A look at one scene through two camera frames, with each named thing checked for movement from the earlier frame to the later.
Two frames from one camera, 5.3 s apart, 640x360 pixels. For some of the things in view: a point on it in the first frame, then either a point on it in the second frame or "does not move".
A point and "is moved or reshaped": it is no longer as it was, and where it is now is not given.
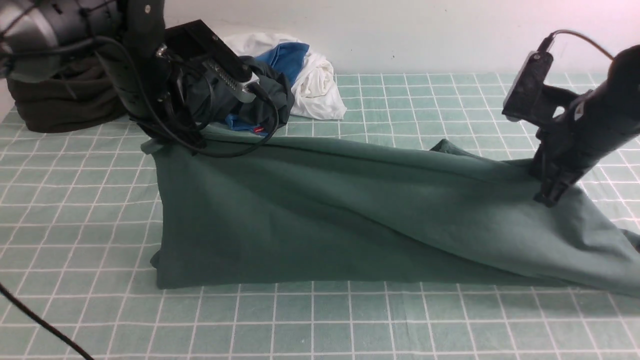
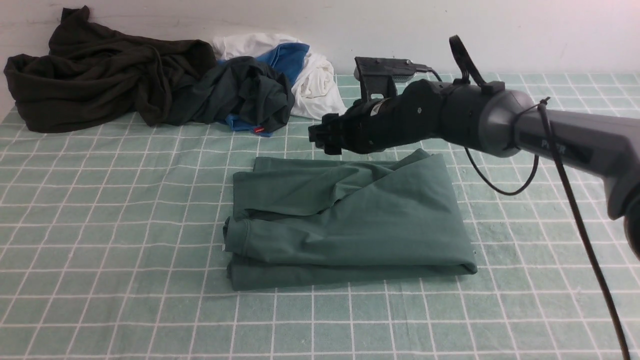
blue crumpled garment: (286, 57) does not move
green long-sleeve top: (280, 213) is moved or reshaped
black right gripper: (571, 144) -> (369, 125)
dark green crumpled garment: (275, 101) does not move
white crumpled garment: (315, 95) does not move
